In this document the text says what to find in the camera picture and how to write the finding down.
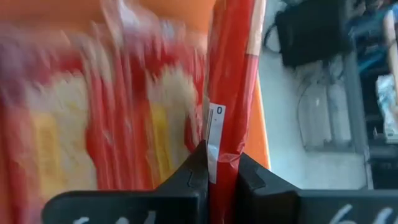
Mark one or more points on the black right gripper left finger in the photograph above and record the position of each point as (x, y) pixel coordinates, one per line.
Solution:
(174, 202)

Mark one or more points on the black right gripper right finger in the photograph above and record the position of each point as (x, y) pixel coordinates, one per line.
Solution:
(273, 202)

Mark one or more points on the red popcorn bag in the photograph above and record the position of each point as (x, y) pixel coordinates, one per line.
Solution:
(231, 77)
(109, 109)

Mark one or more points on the person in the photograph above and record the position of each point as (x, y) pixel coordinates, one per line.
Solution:
(382, 37)

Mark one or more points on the orange plastic basket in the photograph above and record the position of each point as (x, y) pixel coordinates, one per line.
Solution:
(62, 12)

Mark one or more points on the grey metal post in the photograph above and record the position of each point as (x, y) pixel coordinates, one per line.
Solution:
(357, 124)

